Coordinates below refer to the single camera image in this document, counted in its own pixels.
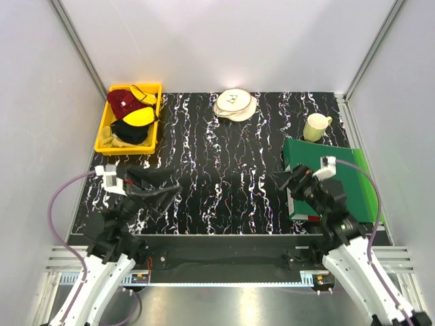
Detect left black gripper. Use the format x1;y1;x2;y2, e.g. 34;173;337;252
112;164;182;231

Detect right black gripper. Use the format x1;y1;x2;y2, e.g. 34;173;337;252
269;162;326;217

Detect mustard yellow bra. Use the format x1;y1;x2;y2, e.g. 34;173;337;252
97;126;147;148

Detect white mesh laundry bag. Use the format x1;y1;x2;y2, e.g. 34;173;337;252
213;88;258;122

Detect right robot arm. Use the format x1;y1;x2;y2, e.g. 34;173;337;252
271;156;432;325

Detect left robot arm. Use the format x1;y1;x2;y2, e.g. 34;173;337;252
49;164;182;325

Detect black bra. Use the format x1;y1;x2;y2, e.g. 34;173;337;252
110;120;150;145

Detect bright yellow bra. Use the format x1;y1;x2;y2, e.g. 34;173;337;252
123;85;158;127

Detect dark red bra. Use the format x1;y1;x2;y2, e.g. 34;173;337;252
107;89;144;120

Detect pale green mug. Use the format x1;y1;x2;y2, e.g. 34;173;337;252
303;113;332;143

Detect yellow plastic bin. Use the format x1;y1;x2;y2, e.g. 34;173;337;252
94;84;162;156

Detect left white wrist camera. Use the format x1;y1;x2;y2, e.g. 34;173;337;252
94;164;126;196

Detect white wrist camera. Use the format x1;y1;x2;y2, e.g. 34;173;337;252
94;164;126;196
313;156;336;181

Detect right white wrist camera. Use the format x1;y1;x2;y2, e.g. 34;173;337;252
313;156;336;181

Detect green ring binder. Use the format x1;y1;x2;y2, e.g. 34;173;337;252
283;139;377;223

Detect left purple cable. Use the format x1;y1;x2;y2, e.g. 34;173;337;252
49;171;142;326

